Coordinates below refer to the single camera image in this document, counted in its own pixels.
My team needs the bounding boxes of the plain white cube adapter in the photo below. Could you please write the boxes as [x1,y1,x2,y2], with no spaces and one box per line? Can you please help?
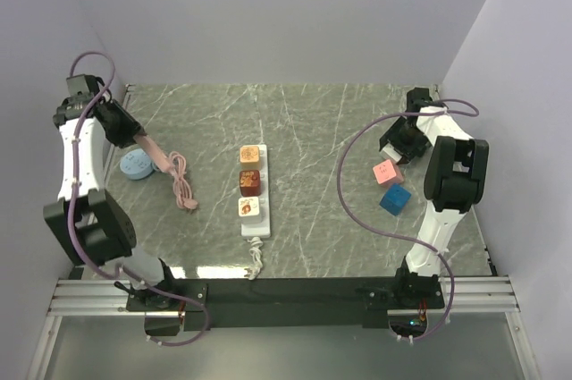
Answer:
[381,143,402,164]

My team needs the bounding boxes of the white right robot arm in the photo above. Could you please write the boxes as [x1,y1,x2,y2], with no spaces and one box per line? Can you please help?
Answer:
[379,88,490,308]

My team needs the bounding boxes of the pink power strip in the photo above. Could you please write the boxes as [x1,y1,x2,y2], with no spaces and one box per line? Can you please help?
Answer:
[134,134,173,173]

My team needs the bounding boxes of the pink power strip cable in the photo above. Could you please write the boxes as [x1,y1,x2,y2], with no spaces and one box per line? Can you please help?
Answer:
[164,150,200,212]

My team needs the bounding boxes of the blue cube plug adapter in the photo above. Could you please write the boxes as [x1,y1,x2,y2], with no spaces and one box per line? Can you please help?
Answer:
[379,183,411,216]

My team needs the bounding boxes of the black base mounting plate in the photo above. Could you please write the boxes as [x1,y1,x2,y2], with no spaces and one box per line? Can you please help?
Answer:
[126,276,447,336]

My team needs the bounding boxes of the white patterned cube adapter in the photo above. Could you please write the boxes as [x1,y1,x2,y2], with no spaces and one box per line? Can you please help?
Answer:
[238,196,263,225]

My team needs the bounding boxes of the aluminium front rail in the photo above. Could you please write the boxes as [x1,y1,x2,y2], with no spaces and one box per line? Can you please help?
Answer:
[27,276,540,379]

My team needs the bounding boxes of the tan cube plug adapter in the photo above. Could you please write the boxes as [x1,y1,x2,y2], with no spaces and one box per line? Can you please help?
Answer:
[239,145,261,170]

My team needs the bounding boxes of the pink cube plug adapter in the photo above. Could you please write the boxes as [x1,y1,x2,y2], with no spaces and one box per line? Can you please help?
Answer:
[372,159,404,187]

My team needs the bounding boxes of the white power strip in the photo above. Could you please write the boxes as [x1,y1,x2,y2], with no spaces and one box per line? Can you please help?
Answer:
[240,144,271,240]

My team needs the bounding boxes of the light blue round socket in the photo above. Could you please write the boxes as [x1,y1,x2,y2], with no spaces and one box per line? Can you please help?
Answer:
[119,148,155,181]

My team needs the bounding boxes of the white power strip cable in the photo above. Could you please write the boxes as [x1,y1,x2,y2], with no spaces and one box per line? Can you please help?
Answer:
[242,236,265,282]

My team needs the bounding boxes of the aluminium left side rail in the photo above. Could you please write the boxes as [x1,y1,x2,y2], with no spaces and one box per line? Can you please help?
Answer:
[66,83,135,281]

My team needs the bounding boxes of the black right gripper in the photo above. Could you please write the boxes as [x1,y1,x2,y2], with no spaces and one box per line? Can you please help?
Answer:
[378,116,428,165]

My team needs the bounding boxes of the aluminium rail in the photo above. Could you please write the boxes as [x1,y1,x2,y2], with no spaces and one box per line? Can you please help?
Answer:
[27,276,540,379]
[66,83,135,281]

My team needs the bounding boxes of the brown cube plug adapter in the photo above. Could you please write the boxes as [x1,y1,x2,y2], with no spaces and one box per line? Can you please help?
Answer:
[239,170,262,198]

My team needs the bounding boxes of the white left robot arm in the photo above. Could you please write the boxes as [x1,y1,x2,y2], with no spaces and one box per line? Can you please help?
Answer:
[43,74,179,310]

